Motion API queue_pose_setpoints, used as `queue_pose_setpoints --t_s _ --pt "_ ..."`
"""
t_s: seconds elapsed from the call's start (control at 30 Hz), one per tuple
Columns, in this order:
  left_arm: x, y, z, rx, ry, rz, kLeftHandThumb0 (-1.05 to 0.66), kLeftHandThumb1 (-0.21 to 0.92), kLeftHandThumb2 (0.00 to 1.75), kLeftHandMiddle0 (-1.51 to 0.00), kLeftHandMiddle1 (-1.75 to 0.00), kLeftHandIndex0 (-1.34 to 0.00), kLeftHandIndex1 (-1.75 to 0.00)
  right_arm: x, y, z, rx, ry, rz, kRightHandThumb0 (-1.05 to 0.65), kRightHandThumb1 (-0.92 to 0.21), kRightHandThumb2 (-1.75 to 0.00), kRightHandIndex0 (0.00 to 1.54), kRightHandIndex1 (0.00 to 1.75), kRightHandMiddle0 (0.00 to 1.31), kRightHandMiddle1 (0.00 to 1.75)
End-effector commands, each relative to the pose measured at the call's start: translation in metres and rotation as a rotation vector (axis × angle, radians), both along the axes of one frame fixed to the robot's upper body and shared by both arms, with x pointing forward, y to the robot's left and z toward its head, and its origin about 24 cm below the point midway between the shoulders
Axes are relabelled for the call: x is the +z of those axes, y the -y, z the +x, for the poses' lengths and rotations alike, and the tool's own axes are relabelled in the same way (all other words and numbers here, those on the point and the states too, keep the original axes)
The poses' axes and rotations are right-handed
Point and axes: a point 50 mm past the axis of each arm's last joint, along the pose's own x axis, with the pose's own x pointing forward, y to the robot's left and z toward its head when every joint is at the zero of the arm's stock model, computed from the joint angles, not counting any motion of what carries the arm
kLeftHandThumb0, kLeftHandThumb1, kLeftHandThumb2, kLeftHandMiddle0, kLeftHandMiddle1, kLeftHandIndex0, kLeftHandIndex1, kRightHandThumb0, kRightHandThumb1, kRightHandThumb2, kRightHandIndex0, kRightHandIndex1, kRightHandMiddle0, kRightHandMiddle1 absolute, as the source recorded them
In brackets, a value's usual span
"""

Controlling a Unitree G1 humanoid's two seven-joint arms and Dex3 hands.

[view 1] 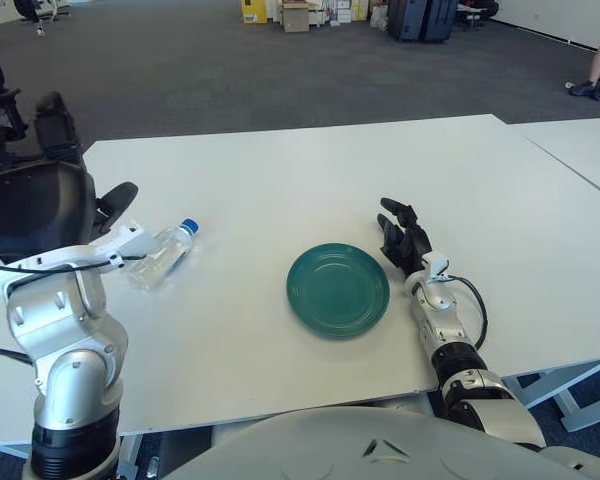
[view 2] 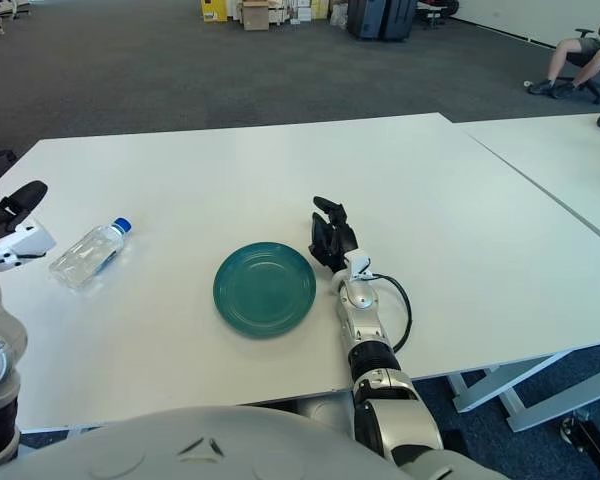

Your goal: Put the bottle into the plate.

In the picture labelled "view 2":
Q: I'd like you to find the stack of white boxes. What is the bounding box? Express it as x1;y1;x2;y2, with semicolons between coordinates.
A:
268;0;331;25

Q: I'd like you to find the black office chair under person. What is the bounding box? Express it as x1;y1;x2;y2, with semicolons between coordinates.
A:
554;28;600;105

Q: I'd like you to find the green round plate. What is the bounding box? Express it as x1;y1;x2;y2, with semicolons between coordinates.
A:
212;241;318;341

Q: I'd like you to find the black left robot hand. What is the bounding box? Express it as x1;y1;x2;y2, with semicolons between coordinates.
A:
0;119;49;246

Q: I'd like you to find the seated person in shorts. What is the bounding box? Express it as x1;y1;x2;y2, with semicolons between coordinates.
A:
528;0;600;99

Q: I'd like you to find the black stand with caster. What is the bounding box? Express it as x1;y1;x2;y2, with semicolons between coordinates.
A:
559;409;600;480

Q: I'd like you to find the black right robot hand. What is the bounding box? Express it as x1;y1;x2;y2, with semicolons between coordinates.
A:
307;195;360;274

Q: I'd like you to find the grey robot torso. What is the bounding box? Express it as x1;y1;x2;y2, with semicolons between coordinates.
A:
0;404;411;480

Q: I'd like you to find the brown cardboard box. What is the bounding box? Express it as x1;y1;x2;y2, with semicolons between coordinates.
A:
242;0;271;32

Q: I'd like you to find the clear bottle with blue cap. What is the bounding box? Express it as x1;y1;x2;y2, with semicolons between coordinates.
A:
48;216;134;292

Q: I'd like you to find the white table leg frame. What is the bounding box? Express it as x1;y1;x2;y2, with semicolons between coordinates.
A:
447;344;600;434

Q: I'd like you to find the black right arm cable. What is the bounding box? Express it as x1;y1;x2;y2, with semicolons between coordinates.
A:
372;272;414;354

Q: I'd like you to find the yellow box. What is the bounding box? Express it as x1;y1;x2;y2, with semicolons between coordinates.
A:
201;0;229;23

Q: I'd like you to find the black and white floor stand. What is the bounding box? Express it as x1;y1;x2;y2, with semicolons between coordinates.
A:
0;0;31;21

